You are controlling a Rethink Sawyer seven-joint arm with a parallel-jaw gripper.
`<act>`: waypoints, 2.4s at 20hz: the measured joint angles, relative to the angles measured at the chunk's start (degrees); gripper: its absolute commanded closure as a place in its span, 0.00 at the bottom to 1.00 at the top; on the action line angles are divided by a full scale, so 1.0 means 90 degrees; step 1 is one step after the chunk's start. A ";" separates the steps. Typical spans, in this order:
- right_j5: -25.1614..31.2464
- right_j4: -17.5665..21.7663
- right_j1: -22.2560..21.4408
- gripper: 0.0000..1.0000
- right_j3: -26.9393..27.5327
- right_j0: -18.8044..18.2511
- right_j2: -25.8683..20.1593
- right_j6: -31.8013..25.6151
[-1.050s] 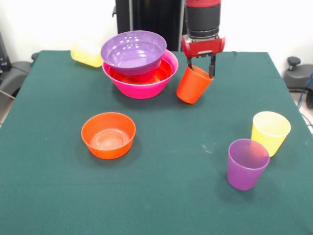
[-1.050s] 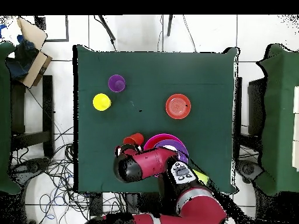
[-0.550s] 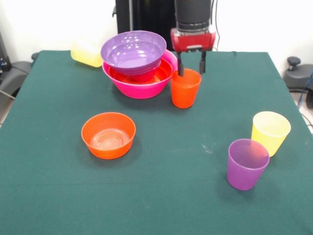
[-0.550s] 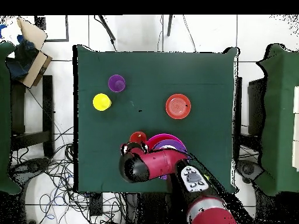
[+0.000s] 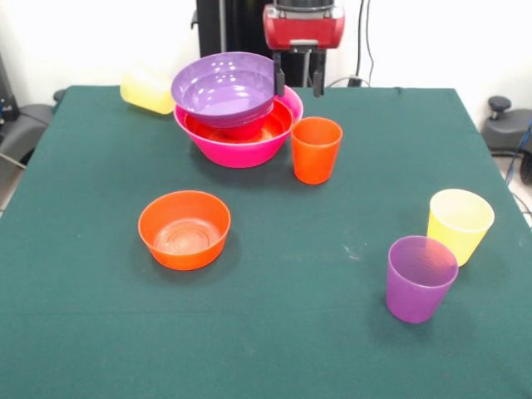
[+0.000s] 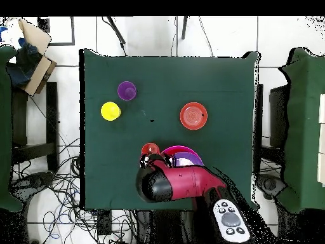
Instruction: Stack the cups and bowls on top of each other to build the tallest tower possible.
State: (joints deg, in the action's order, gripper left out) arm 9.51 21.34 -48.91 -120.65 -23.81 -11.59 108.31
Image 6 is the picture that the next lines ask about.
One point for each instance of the orange cup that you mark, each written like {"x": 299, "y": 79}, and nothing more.
{"x": 149, "y": 148}

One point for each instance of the large pink bowl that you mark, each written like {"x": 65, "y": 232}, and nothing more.
{"x": 177, "y": 147}

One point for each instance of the large orange bowl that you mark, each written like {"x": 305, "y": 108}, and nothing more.
{"x": 175, "y": 151}

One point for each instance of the purple bowl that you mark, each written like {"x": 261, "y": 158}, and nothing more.
{"x": 188, "y": 158}

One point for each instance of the small orange bowl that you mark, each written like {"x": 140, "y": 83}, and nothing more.
{"x": 193, "y": 116}

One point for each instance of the purple cup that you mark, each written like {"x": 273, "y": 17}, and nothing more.
{"x": 127, "y": 90}

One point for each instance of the bright yellow cup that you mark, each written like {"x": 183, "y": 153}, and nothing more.
{"x": 110, "y": 111}

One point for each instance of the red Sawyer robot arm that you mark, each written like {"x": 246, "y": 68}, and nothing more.
{"x": 193, "y": 183}

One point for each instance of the dark green tablecloth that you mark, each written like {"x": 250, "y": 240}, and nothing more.
{"x": 127, "y": 84}

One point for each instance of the black tripod leg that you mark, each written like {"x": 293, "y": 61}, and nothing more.
{"x": 116, "y": 30}
{"x": 184, "y": 28}

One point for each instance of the black stool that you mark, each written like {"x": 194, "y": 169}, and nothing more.
{"x": 52, "y": 114}

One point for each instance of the black box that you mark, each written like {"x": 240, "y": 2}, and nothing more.
{"x": 278, "y": 117}

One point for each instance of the cardboard box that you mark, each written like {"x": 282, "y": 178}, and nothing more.
{"x": 38, "y": 73}

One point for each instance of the green-covered side table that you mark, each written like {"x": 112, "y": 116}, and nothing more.
{"x": 5, "y": 127}
{"x": 302, "y": 127}

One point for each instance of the dark blue cloth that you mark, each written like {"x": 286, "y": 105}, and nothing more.
{"x": 22, "y": 66}

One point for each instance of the white box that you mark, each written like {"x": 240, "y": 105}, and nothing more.
{"x": 322, "y": 138}
{"x": 322, "y": 109}

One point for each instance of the black pedestal foot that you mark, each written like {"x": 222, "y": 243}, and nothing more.
{"x": 35, "y": 180}
{"x": 269, "y": 184}

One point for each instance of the black square frame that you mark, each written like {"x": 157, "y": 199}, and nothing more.
{"x": 73, "y": 33}

